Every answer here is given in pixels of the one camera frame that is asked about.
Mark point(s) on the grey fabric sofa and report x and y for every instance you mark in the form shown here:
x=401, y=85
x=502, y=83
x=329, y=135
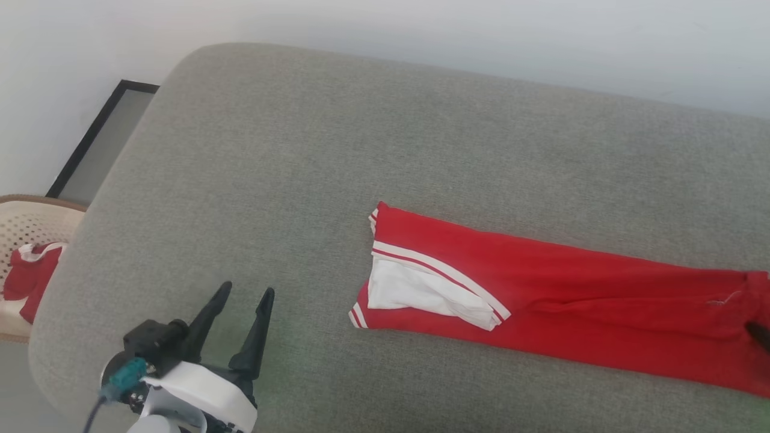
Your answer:
x=421, y=150

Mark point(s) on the beige perforated laundry basket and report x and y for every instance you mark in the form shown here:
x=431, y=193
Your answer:
x=24, y=222

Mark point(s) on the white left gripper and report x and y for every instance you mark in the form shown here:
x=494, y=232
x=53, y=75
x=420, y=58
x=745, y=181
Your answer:
x=198, y=394

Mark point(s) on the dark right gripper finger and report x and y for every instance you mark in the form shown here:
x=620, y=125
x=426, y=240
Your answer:
x=761, y=335

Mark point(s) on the black framed grey panel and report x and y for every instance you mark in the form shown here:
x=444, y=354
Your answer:
x=99, y=144

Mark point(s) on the red and white garment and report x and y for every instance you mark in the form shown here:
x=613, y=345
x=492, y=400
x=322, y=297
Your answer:
x=571, y=294

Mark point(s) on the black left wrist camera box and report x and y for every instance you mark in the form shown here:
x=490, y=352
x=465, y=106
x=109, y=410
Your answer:
x=153, y=340

